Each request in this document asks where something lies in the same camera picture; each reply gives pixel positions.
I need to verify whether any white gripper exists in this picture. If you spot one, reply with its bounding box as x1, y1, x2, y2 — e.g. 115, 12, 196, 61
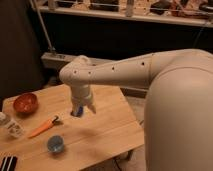
70, 85, 96, 116

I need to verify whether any blue eraser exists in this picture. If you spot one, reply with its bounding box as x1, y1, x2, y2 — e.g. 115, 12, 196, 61
76, 106, 83, 117

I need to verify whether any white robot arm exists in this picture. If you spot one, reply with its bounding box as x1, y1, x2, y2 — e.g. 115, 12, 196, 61
60, 49, 213, 171

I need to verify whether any orange toy carrot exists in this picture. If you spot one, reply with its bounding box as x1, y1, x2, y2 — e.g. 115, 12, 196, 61
29, 116, 59, 138

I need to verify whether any wooden table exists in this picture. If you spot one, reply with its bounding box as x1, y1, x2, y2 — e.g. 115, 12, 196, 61
0, 85, 144, 171

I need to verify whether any blue glass cup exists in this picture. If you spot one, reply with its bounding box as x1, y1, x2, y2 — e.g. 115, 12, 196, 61
47, 135, 64, 153

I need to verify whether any red bowl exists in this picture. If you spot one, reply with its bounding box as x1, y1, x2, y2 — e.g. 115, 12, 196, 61
13, 93, 38, 114

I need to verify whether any clear object at left edge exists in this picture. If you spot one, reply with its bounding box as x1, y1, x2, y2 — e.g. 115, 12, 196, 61
0, 112, 9, 126

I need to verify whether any metal shelf frame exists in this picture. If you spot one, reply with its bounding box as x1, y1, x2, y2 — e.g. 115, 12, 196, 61
29, 0, 213, 98

